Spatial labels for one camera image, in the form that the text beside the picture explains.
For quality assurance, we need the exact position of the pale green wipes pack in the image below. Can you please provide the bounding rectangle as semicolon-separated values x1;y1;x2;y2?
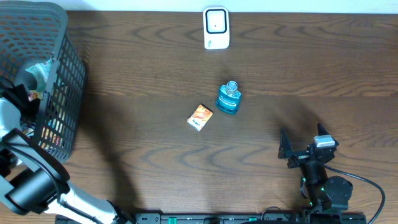
26;60;52;92

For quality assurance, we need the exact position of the teal mouthwash bottle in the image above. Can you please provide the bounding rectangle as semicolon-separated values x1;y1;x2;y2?
216;80;242;115

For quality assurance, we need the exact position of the small orange candy box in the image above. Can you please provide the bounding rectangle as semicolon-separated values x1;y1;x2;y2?
187;105;213;131

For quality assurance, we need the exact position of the yellow snack bag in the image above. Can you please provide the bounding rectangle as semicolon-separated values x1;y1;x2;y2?
28;90;44;101

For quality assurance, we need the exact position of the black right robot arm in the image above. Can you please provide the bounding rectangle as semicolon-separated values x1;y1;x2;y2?
278;124;353;223

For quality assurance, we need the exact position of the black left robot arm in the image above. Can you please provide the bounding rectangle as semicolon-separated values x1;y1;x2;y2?
1;80;136;223

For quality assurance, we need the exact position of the white barcode scanner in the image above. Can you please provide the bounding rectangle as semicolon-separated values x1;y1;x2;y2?
203;6;230;50

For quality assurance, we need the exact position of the grey plastic mesh basket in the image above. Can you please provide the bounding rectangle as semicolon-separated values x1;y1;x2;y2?
1;1;86;162

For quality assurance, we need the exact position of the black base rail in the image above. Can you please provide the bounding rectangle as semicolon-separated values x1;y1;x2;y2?
135;211;367;224

